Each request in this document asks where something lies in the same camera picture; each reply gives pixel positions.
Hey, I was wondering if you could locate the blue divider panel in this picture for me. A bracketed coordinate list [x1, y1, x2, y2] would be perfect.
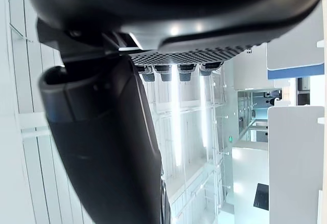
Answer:
[267, 63, 325, 81]

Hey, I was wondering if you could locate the long grey desk divider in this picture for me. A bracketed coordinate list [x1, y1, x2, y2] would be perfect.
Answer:
[267, 105, 325, 224]

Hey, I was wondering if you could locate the ceiling light strip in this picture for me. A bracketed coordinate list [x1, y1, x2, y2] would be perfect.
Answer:
[200, 75, 208, 148]
[170, 66, 182, 169]

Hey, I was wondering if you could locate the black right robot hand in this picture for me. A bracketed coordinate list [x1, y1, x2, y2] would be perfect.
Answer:
[22, 0, 327, 224]

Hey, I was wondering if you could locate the black chair back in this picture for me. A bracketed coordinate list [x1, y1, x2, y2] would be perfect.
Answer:
[252, 183, 269, 211]

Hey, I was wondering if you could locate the grey rounded desk divider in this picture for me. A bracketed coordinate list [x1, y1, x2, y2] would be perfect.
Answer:
[266, 4, 325, 71]

